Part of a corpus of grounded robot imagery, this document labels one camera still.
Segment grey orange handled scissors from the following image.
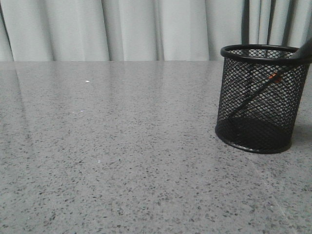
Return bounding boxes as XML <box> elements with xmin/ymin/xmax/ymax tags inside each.
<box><xmin>224</xmin><ymin>38</ymin><xmax>312</xmax><ymax>122</ymax></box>

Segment black mesh pen bucket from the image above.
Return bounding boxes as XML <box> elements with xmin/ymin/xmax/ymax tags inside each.
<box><xmin>215</xmin><ymin>44</ymin><xmax>312</xmax><ymax>154</ymax></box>

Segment grey pleated curtain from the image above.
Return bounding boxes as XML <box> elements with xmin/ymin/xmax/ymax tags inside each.
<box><xmin>0</xmin><ymin>0</ymin><xmax>312</xmax><ymax>61</ymax></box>

